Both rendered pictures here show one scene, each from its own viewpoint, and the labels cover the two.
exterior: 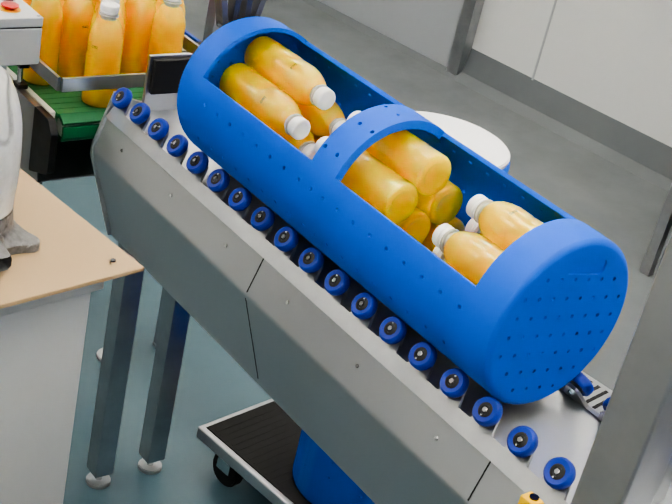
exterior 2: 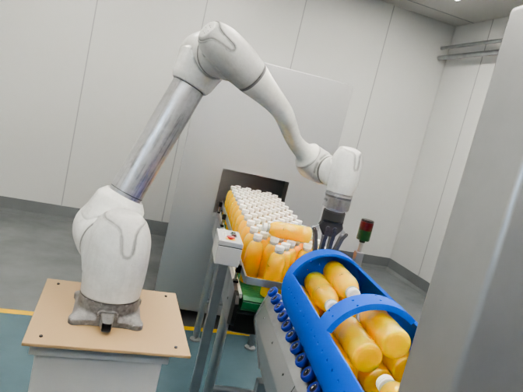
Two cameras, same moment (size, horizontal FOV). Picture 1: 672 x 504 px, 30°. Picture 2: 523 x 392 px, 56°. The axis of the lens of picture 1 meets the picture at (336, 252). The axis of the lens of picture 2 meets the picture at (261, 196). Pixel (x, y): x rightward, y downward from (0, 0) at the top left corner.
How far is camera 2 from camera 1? 0.93 m
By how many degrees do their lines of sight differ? 36
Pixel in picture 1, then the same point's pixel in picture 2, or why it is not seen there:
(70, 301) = (145, 366)
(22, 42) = (230, 254)
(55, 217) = (168, 320)
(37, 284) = (117, 344)
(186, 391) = not seen: outside the picture
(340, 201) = (324, 345)
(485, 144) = not seen: hidden behind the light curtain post
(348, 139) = (342, 308)
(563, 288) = not seen: outside the picture
